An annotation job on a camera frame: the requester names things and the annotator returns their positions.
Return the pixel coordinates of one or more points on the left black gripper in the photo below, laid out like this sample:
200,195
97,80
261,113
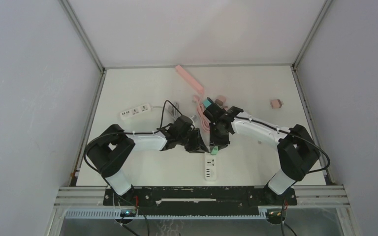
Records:
198,146

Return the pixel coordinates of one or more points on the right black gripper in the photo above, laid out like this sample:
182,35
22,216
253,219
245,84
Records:
213,140

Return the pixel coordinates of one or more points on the green plug adapter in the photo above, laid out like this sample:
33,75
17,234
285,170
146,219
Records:
214,150

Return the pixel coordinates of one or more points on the white power strip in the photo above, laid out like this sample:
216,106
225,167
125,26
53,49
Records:
210,169
136,111

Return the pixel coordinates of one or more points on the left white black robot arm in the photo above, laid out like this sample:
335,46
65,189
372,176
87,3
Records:
107,153

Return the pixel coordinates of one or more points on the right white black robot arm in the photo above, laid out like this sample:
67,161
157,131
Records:
295,147

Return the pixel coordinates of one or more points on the brown pink plug adapter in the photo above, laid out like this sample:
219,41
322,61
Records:
220,100

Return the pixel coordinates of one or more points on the teal plug adapter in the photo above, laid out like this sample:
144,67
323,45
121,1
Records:
206,103

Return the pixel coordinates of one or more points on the pink plug adapter right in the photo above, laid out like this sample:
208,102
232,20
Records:
276,104

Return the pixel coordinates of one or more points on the pink power strip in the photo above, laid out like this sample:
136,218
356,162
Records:
198,88

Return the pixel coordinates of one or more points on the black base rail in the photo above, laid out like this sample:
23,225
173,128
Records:
215,200

